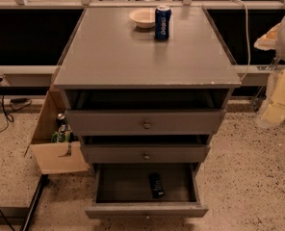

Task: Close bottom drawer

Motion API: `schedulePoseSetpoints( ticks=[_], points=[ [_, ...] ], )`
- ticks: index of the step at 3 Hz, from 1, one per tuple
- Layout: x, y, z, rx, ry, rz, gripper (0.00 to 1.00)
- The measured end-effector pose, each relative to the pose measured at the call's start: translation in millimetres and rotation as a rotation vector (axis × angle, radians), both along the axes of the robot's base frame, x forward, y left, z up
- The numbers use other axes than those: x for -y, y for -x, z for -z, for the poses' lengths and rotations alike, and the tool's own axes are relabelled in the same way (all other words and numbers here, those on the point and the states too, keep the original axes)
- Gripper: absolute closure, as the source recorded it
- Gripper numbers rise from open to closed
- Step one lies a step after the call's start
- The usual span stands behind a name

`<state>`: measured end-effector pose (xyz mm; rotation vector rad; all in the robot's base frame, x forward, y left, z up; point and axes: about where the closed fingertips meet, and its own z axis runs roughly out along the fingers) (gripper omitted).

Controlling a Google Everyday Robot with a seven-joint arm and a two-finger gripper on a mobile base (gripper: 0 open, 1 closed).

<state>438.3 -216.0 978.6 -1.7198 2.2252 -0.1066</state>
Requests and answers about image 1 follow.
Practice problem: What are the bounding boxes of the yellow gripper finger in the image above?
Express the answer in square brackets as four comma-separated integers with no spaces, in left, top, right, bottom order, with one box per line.
[262,68,285,124]

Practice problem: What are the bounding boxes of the grey bottom drawer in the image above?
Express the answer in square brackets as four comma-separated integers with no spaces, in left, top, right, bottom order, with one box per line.
[86,163,208,218]

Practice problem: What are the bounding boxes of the grey drawer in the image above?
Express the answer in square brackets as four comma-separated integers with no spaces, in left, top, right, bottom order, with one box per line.
[65,90,227,137]
[81,135,210,164]
[86,163,208,218]

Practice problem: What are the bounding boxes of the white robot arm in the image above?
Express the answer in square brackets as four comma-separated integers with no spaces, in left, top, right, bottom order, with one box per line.
[254,15,285,127]

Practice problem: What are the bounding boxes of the grey drawer cabinet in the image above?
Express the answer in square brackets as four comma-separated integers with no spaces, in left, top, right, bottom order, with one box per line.
[53,6,243,175]

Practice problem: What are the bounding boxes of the grey top drawer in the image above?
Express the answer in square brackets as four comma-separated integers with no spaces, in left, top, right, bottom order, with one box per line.
[65,90,227,137]

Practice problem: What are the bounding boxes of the black remote in drawer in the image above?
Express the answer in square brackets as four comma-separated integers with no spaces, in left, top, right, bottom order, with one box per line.
[149,173,165,198]

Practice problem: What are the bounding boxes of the grey middle drawer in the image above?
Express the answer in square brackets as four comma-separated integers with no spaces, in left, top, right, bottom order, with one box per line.
[81,135,210,164]

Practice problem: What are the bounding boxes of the blue Pepsi can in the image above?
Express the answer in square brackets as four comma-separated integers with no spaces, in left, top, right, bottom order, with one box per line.
[155,5,171,40]

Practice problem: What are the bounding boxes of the white bowl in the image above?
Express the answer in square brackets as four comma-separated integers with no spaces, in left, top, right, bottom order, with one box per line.
[129,8,155,29]

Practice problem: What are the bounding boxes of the dark can in box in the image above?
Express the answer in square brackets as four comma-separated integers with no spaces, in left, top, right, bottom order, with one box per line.
[56,113,67,126]

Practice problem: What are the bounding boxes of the cardboard box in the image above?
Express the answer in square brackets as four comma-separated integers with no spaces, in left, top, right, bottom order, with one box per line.
[30,90,89,174]

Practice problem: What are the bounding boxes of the black floor bar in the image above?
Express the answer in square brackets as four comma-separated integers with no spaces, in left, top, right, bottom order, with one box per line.
[19,174,49,231]

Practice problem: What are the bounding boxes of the white cable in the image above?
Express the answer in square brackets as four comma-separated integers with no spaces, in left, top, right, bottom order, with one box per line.
[229,0,252,82]

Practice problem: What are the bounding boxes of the black floor cable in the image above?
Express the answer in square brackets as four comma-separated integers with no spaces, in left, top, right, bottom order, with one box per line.
[0,77,33,141]

